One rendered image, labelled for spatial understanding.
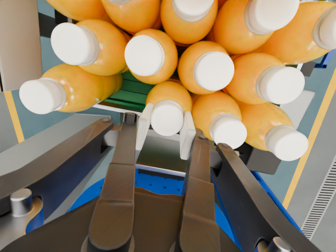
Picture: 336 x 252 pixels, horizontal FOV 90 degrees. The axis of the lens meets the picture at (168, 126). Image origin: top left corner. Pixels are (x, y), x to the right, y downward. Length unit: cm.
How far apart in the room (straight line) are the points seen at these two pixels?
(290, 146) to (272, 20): 14
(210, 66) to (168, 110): 6
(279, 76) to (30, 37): 35
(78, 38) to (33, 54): 16
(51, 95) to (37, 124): 159
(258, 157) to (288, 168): 150
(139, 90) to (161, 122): 23
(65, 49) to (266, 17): 20
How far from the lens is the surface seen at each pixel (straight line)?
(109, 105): 37
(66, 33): 21
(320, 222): 253
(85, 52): 20
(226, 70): 19
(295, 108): 56
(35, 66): 37
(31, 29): 36
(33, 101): 25
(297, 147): 26
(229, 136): 21
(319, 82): 169
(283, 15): 21
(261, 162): 40
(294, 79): 22
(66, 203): 106
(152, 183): 39
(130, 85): 42
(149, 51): 19
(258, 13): 20
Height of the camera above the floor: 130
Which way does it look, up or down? 69 degrees down
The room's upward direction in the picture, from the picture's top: 174 degrees counter-clockwise
